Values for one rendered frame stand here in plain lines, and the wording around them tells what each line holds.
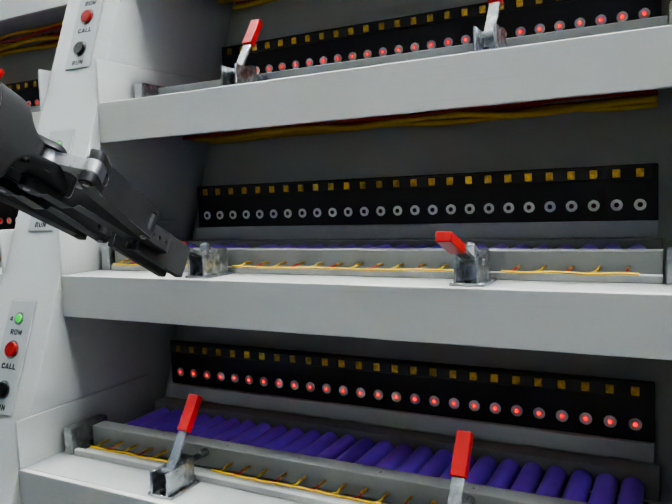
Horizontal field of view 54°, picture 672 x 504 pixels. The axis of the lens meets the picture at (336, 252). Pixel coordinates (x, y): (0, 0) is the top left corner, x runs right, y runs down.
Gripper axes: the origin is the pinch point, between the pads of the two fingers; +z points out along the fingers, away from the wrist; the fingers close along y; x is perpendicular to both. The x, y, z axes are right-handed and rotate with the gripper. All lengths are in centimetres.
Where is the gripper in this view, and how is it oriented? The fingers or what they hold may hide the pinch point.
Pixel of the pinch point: (150, 246)
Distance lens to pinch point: 60.9
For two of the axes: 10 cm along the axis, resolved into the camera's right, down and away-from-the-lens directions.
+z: 4.2, 4.1, 8.1
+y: 8.9, 0.1, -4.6
